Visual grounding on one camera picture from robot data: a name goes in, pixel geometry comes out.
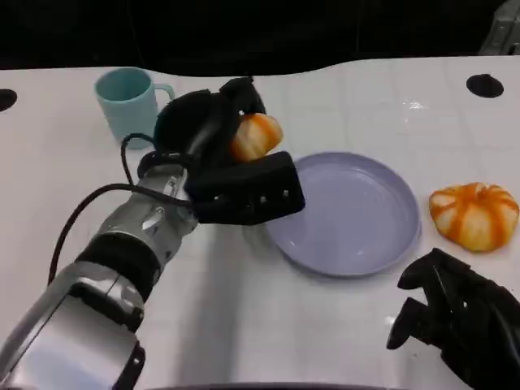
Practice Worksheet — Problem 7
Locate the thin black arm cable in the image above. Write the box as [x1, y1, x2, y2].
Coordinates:
[120, 133, 159, 189]

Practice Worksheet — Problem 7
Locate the black table cable hole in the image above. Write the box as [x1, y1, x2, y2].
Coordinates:
[0, 89, 19, 113]
[466, 73, 505, 98]

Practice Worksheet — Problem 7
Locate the lilac plate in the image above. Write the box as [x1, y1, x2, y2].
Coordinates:
[263, 151, 421, 279]

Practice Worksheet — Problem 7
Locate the orange and white bread roll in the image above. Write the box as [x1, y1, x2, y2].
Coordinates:
[227, 113, 284, 162]
[428, 183, 520, 254]

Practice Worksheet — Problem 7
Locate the grey machine frame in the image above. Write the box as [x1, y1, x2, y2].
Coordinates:
[479, 0, 520, 56]

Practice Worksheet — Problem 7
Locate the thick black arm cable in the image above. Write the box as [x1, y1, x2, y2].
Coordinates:
[47, 183, 193, 285]

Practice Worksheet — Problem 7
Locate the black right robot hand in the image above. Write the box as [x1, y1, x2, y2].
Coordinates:
[385, 247, 520, 390]

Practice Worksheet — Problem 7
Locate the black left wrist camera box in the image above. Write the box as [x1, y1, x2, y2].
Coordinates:
[184, 150, 306, 226]

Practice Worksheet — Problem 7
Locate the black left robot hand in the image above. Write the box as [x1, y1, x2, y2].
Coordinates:
[154, 76, 267, 168]

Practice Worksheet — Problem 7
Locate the pale green mug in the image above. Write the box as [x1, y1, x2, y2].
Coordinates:
[93, 67, 176, 150]

